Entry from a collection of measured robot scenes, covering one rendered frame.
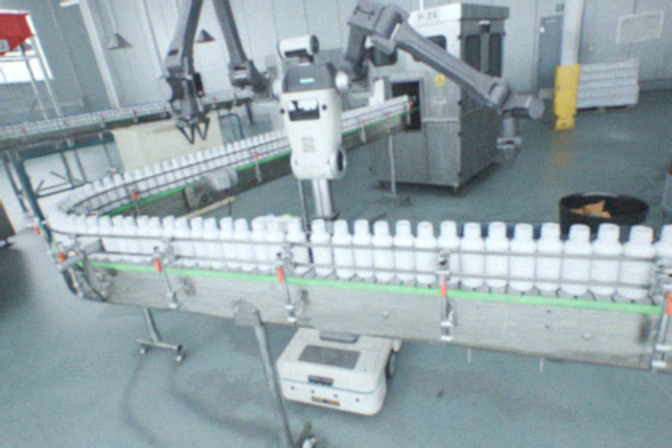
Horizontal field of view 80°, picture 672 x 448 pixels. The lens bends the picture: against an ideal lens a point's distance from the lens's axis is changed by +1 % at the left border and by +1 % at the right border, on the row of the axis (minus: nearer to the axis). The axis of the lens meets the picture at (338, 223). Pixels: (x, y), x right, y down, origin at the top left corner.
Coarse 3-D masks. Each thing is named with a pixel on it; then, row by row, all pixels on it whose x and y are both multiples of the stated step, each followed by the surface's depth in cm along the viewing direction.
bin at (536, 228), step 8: (464, 224) 156; (480, 224) 154; (488, 224) 153; (504, 224) 150; (512, 224) 150; (520, 224) 149; (528, 224) 148; (536, 224) 147; (512, 232) 151; (536, 232) 148
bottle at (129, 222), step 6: (126, 222) 140; (132, 222) 142; (126, 228) 141; (132, 228) 141; (126, 234) 141; (132, 234) 141; (126, 240) 142; (132, 240) 142; (138, 240) 143; (132, 246) 143; (138, 246) 143; (132, 258) 145; (138, 258) 144; (144, 258) 145
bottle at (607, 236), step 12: (600, 228) 91; (612, 228) 91; (600, 240) 91; (612, 240) 90; (600, 252) 91; (612, 252) 89; (600, 264) 92; (612, 264) 91; (600, 276) 92; (612, 276) 92; (588, 288) 96; (600, 288) 93; (612, 288) 93
